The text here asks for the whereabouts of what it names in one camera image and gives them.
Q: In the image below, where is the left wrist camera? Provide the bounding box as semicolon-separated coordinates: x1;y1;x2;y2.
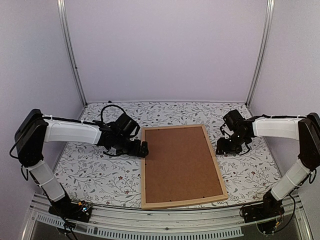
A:
115;113;140;138

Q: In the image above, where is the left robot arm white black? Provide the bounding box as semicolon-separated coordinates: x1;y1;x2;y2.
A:
9;108;149;217

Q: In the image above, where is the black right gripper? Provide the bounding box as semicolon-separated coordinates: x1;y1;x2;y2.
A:
215;132;249;155

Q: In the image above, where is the right aluminium corner post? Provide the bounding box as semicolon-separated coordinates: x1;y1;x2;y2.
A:
245;0;275;108

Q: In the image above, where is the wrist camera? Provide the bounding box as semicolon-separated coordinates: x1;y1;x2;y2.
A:
220;109;245;135
115;113;140;138

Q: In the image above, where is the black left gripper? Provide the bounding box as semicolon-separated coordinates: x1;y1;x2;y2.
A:
113;135;148;158

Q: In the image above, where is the light wooden picture frame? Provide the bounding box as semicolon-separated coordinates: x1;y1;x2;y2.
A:
140;123;229;210

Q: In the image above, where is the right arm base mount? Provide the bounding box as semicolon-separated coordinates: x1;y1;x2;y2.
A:
239;195;285;235

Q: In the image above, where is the left aluminium corner post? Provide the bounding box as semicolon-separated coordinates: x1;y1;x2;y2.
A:
56;0;88;107

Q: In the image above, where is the aluminium corner post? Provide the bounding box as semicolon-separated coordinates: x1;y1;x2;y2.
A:
56;0;88;107
245;0;275;108

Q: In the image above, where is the brown backing board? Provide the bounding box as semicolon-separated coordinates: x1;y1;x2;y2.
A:
144;126;225;204

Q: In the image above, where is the floral patterned table mat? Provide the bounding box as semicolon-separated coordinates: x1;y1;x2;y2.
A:
54;102;281;208

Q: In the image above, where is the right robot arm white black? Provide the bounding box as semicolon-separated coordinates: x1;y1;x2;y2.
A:
216;110;320;218

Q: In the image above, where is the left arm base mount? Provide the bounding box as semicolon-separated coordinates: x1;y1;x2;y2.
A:
48;195;92;223

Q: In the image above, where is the aluminium front rail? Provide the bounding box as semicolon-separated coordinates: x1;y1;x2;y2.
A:
21;194;315;240

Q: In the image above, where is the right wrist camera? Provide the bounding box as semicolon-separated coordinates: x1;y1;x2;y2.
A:
220;109;245;135

